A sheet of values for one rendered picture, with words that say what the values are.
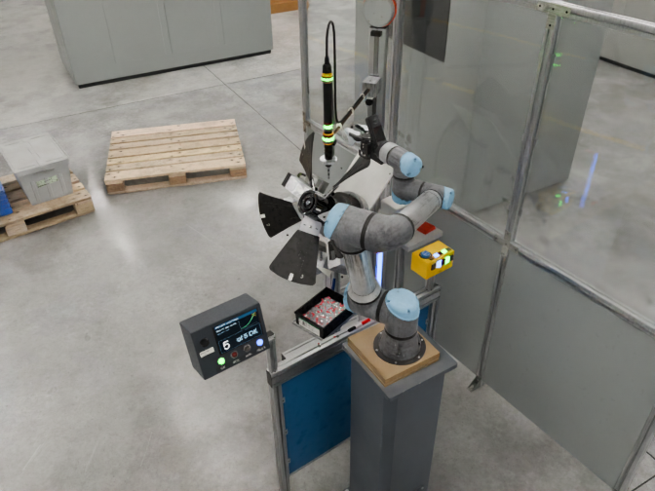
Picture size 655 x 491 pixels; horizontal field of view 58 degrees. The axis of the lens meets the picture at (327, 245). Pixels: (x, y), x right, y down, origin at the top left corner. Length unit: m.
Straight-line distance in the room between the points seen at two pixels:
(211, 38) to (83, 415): 5.64
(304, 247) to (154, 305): 1.69
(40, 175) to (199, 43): 3.61
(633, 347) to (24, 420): 3.02
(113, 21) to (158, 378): 5.09
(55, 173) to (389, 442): 3.64
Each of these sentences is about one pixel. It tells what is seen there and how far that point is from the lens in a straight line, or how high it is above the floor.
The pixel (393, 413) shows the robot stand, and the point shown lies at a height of 0.87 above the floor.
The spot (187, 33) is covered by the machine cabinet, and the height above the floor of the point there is 0.44.
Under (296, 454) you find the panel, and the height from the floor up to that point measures 0.25.
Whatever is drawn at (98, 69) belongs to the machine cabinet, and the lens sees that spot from 7.88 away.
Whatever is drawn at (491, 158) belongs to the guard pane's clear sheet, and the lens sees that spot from 2.78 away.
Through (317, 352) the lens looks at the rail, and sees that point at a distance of 2.42.
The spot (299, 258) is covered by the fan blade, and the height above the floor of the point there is 1.01.
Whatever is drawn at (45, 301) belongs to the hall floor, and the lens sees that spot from 4.40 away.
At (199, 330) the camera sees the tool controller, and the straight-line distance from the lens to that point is 1.99.
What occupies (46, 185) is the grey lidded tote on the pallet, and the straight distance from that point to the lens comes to 5.17.
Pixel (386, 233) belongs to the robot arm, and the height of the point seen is 1.64.
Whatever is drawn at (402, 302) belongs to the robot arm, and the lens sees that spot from 2.02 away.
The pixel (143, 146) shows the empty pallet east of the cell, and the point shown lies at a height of 0.13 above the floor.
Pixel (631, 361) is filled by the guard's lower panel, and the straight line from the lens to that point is 2.74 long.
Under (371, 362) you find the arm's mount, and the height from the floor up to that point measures 1.04.
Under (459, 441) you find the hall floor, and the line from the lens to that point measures 3.25.
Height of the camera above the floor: 2.60
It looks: 36 degrees down
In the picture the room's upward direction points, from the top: 1 degrees counter-clockwise
